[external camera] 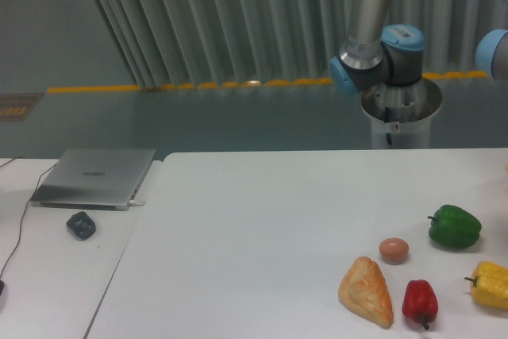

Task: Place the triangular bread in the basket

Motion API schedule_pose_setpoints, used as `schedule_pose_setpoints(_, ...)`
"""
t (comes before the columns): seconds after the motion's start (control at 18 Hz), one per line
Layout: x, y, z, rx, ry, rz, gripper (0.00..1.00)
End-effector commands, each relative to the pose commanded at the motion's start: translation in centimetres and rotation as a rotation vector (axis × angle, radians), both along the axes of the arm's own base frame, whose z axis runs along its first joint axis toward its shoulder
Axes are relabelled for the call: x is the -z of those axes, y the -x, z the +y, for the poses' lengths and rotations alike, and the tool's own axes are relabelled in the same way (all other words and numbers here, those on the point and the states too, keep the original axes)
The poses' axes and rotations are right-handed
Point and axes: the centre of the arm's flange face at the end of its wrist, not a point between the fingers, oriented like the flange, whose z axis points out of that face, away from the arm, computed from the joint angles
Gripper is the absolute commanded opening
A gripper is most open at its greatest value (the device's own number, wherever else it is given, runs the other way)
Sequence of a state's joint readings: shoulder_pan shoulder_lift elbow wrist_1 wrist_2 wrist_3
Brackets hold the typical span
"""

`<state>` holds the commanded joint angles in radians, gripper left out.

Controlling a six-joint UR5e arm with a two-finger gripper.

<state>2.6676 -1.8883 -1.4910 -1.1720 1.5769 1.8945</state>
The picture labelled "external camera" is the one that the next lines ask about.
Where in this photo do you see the triangular golden bread pastry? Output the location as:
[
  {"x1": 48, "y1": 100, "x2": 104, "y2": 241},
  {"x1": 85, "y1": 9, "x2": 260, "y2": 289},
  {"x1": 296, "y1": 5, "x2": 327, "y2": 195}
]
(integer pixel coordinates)
[{"x1": 337, "y1": 256, "x2": 394, "y2": 329}]

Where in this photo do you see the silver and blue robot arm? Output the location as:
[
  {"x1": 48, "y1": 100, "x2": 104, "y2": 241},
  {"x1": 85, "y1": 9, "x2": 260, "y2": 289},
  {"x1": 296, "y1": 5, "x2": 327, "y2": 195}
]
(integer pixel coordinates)
[{"x1": 329, "y1": 0, "x2": 507, "y2": 94}]

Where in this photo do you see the white usb dongle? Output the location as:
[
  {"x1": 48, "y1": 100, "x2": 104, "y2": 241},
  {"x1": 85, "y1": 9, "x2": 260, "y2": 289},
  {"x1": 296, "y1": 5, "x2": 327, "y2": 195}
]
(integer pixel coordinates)
[{"x1": 129, "y1": 200, "x2": 145, "y2": 207}]

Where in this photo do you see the silver closed laptop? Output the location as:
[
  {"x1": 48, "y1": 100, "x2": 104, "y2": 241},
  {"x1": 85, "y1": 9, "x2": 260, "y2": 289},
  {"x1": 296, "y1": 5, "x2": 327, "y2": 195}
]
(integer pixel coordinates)
[{"x1": 31, "y1": 148, "x2": 156, "y2": 210}]

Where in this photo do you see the grey pleated curtain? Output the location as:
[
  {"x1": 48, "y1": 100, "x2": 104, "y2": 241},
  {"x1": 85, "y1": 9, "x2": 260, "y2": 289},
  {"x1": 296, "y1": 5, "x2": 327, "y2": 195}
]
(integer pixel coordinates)
[{"x1": 96, "y1": 0, "x2": 507, "y2": 89}]

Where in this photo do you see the brown egg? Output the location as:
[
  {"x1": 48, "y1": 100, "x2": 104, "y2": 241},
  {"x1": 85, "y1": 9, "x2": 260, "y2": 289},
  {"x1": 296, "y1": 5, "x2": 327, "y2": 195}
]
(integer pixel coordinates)
[{"x1": 379, "y1": 237, "x2": 410, "y2": 264}]

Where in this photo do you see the green bell pepper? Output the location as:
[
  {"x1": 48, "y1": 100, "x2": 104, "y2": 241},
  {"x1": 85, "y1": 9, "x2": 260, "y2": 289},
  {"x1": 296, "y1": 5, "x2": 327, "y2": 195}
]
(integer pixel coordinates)
[{"x1": 427, "y1": 205, "x2": 483, "y2": 250}]

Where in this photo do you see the red bell pepper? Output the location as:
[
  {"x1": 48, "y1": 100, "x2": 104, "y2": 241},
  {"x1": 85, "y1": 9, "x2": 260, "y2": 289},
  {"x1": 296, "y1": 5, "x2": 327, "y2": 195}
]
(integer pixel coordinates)
[{"x1": 402, "y1": 279, "x2": 439, "y2": 330}]

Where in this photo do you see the yellow bell pepper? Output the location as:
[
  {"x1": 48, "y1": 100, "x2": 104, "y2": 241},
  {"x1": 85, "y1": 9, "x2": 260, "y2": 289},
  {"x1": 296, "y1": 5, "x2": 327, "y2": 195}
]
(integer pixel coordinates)
[{"x1": 464, "y1": 261, "x2": 507, "y2": 310}]

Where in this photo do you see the black cable on pedestal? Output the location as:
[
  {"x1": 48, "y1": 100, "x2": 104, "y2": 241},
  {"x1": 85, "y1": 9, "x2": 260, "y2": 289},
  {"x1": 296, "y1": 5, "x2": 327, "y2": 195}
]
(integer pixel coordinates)
[{"x1": 383, "y1": 106, "x2": 393, "y2": 147}]

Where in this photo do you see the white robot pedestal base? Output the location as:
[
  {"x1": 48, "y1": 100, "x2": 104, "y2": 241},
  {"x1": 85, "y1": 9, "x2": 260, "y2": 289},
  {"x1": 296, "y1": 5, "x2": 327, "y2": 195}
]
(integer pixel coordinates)
[{"x1": 360, "y1": 78, "x2": 443, "y2": 149}]

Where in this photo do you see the thin black cable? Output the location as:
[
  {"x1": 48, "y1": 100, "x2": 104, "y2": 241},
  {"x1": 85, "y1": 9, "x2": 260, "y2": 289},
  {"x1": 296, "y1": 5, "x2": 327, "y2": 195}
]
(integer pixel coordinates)
[{"x1": 0, "y1": 156, "x2": 60, "y2": 276}]

